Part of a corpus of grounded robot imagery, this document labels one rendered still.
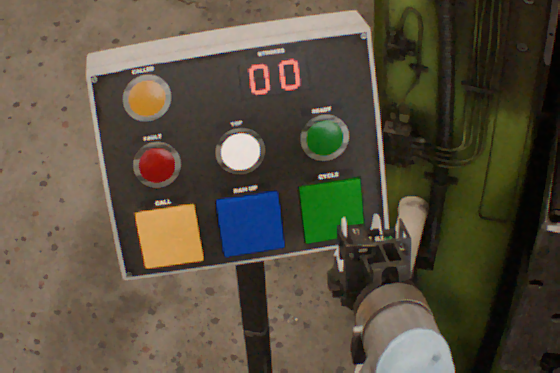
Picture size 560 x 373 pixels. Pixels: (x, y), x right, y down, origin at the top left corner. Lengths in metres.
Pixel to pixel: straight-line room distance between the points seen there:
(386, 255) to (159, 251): 0.37
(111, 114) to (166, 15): 1.71
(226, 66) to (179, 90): 0.06
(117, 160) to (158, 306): 1.19
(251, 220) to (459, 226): 0.60
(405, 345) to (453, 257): 1.00
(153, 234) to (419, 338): 0.49
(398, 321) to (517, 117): 0.69
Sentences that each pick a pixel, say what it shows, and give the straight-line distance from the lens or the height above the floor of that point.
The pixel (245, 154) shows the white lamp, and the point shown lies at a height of 1.09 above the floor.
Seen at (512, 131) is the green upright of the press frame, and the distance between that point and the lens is 1.80.
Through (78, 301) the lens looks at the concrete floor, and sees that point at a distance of 2.65.
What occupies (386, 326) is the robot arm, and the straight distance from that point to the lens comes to 1.14.
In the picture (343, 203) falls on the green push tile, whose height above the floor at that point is 1.02.
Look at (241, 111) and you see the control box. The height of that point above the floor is 1.13.
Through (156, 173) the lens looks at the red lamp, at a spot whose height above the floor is 1.08.
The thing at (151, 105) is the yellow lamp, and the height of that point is 1.16.
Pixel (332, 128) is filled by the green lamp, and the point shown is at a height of 1.10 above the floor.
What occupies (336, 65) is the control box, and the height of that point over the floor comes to 1.16.
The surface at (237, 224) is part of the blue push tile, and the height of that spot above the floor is 1.01.
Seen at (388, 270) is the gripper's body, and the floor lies 1.22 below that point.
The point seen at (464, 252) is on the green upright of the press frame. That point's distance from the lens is 2.08.
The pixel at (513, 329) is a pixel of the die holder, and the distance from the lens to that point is 1.88.
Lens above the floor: 2.25
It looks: 53 degrees down
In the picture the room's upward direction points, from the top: 3 degrees counter-clockwise
